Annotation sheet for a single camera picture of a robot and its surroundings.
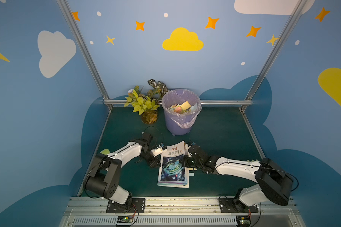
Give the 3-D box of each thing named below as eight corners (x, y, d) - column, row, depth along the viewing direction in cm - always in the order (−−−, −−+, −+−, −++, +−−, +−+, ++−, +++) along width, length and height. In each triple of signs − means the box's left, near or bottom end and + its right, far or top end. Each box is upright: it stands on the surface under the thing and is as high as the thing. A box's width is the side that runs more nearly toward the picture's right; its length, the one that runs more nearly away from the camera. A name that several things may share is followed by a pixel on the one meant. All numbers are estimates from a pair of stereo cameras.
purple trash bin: (162, 143, 102) (160, 117, 80) (164, 115, 119) (162, 89, 97) (196, 143, 102) (203, 118, 80) (193, 116, 120) (198, 89, 98)
